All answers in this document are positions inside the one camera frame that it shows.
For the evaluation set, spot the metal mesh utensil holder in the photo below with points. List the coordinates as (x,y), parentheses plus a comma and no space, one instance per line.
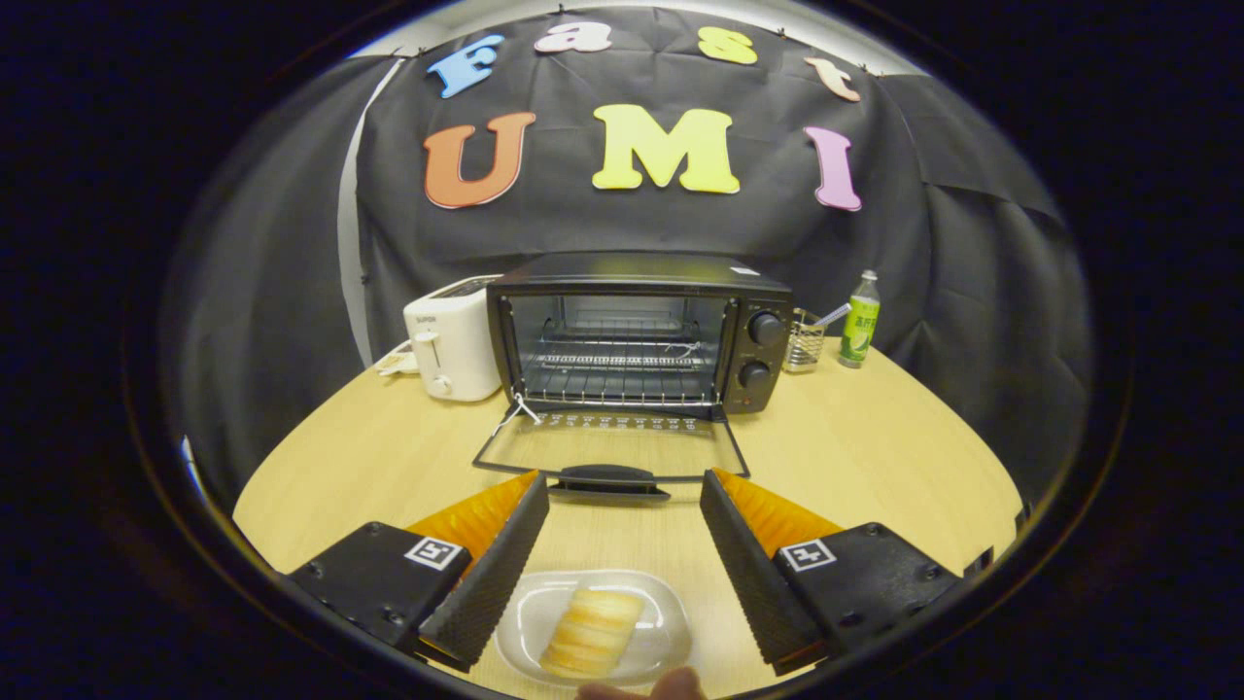
(803,352)

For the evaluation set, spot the green drink bottle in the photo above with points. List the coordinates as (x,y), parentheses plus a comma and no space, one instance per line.
(859,326)

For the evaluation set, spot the white pop-up toaster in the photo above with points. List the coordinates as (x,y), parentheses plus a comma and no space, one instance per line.
(452,340)

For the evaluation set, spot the black toaster oven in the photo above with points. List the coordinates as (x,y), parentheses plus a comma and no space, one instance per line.
(632,272)

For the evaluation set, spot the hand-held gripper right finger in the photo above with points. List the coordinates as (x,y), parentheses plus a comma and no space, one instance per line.
(758,574)

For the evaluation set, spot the golden bread roll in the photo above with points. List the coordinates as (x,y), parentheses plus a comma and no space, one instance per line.
(593,632)

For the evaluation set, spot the white square plate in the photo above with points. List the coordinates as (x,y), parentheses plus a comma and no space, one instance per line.
(666,632)

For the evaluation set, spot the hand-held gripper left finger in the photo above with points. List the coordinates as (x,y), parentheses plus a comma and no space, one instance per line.
(491,574)

